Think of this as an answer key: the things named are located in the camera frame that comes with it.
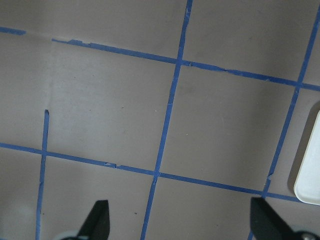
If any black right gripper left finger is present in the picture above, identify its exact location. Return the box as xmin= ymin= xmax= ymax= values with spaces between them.
xmin=77 ymin=200 xmax=110 ymax=240

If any cream rectangular tray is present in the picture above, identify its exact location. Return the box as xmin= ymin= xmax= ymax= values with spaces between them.
xmin=293 ymin=113 xmax=320 ymax=206

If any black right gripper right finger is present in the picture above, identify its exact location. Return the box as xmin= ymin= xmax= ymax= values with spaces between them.
xmin=250 ymin=197 xmax=307 ymax=240

